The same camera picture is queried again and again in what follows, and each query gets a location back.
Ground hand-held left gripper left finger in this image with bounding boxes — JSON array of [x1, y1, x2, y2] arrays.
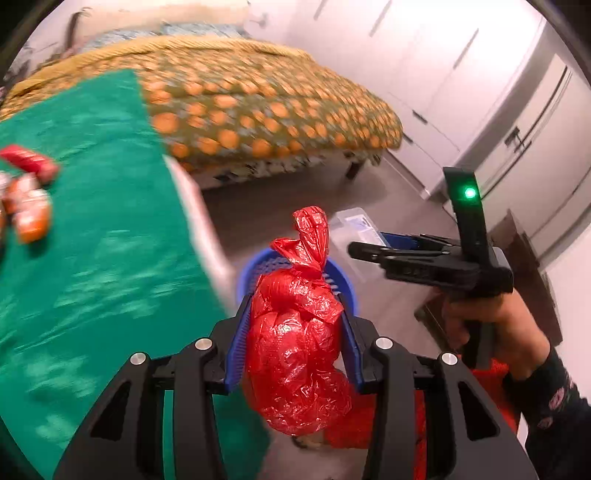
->
[[53, 295, 254, 480]]

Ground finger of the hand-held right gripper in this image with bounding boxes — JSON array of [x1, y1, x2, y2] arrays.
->
[[379, 232, 456, 254], [347, 241, 476, 284]]

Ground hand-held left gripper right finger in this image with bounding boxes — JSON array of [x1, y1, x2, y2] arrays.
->
[[339, 295, 539, 480]]

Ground red plastic bag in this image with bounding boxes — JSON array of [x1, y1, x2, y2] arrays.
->
[[245, 206, 354, 437]]

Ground clear plastic box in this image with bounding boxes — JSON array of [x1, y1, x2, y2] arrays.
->
[[335, 208, 389, 245]]

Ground blue plastic basket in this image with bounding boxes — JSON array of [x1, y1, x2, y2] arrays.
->
[[236, 249, 360, 324]]

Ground orange snack packet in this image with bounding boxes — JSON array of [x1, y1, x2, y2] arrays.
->
[[2, 173, 51, 244]]

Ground long red packet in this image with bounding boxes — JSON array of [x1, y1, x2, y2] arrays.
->
[[0, 144, 61, 182]]

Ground person's right forearm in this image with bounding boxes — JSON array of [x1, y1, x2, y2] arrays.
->
[[502, 344, 591, 480]]

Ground person's right hand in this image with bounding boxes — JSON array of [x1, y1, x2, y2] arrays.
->
[[431, 291, 552, 384]]

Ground dark wooden cabinet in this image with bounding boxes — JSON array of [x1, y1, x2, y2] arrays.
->
[[416, 210, 564, 347]]

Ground orange pants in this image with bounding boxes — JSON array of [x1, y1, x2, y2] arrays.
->
[[323, 357, 520, 480]]

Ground pink striped cloth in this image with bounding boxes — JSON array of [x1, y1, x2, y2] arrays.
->
[[164, 157, 241, 319]]

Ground white door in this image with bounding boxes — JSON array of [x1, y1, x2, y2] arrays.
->
[[438, 23, 591, 278]]

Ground floral bed skirt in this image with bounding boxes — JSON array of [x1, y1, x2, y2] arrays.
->
[[185, 148, 384, 190]]

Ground green patterned cloth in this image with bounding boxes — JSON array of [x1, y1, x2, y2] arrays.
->
[[0, 69, 271, 480]]

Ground white wardrobe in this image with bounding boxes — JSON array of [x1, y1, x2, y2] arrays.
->
[[249, 0, 546, 200]]

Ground bed with orange-patterned cover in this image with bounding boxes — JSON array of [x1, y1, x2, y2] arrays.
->
[[0, 37, 403, 175]]

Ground teal patterned pillow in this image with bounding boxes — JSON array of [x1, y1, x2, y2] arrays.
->
[[159, 21, 243, 40], [83, 28, 160, 52]]

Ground yellow textured blanket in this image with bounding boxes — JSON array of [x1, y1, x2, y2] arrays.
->
[[9, 34, 315, 107]]

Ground cream padded headboard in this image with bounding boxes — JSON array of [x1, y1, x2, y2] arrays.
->
[[60, 0, 250, 47]]

